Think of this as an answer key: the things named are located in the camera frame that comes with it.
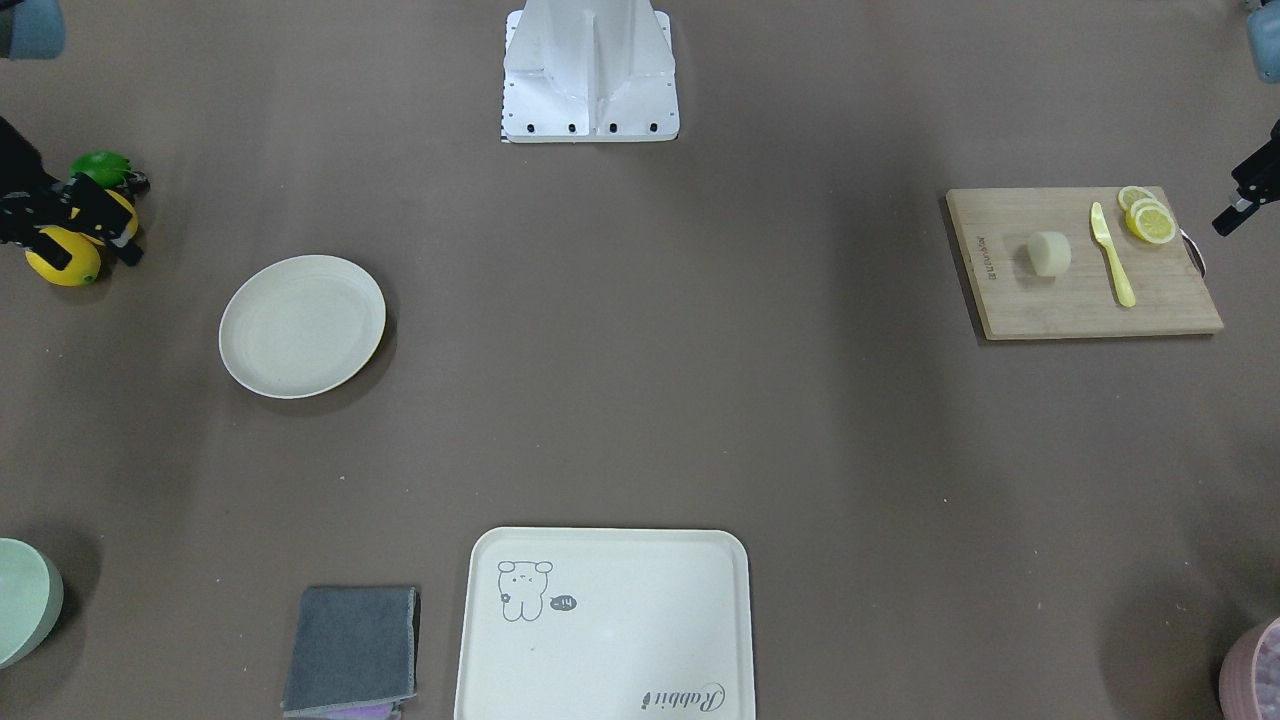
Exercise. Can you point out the yellow lemon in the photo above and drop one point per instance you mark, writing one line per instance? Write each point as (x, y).
(63, 257)
(104, 216)

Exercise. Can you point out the yellow lemon near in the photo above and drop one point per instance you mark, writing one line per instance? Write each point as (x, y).
(63, 257)

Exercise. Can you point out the grey folded cloth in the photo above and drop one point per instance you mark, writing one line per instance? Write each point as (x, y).
(353, 654)

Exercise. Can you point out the white camera pillar base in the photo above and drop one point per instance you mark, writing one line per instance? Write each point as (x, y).
(589, 72)

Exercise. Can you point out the yellow lemon far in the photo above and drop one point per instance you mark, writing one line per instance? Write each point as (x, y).
(104, 216)

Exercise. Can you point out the pink bowl of ice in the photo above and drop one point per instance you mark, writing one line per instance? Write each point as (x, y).
(1249, 675)

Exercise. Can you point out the yellow plastic knife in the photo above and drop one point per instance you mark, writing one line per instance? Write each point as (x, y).
(1123, 289)

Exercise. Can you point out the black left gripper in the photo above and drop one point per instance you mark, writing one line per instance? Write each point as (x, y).
(1256, 182)

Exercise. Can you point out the lemon slices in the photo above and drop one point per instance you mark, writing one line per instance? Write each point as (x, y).
(1147, 218)

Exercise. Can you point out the white steamed bun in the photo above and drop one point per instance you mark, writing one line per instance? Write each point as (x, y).
(1050, 253)

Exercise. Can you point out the mint green bowl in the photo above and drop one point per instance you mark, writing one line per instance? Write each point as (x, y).
(32, 594)

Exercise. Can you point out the bamboo cutting board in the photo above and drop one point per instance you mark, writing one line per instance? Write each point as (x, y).
(993, 229)

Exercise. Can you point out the cream rabbit tray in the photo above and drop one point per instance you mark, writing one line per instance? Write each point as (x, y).
(601, 623)

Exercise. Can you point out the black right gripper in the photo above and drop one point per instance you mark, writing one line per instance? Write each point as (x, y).
(20, 172)

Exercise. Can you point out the cream round plate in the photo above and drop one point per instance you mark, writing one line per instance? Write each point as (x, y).
(302, 326)

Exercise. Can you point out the green lime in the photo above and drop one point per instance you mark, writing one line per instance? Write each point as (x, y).
(107, 169)

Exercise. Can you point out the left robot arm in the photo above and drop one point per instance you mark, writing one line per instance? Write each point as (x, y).
(1262, 31)

